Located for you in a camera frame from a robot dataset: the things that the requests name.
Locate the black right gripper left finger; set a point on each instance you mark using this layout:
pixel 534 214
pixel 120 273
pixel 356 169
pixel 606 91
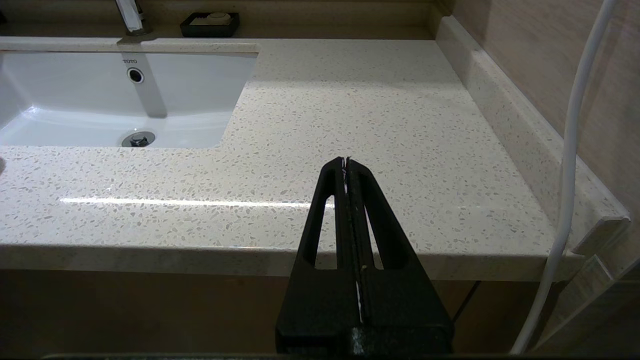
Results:
pixel 325 300

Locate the white ceramic sink basin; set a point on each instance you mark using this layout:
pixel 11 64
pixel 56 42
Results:
pixel 75 100

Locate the chrome basin faucet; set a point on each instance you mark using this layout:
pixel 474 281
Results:
pixel 129 15

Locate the chrome sink drain plug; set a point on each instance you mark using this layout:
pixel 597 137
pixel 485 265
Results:
pixel 138 139

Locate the round beige soap bar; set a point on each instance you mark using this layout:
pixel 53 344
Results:
pixel 217 18

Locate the black soap dish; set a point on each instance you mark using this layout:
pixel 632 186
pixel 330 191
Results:
pixel 210 31

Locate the wooden vanity cabinet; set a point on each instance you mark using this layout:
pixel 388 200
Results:
pixel 150 315

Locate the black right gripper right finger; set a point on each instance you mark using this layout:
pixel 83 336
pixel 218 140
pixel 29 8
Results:
pixel 400 305

